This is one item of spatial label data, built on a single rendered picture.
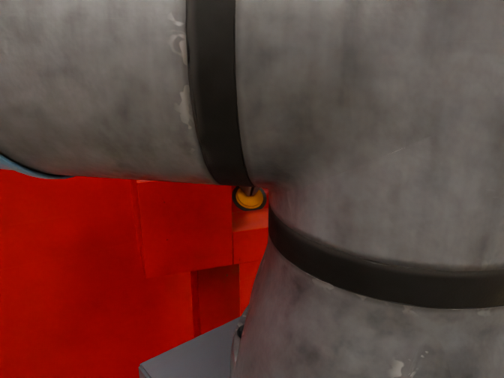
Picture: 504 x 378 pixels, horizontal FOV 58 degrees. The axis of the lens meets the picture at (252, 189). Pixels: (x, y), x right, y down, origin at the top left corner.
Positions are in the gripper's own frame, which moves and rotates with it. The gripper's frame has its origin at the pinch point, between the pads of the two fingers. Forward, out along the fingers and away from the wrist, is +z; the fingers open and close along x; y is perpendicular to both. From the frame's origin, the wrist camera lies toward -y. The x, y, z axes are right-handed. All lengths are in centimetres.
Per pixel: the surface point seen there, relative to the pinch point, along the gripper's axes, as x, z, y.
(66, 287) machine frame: 27.3, 24.1, 18.7
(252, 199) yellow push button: -0.1, 1.6, 0.0
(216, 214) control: 6.5, -0.5, -6.5
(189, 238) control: 9.8, 2.2, -6.7
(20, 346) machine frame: 36, 33, 17
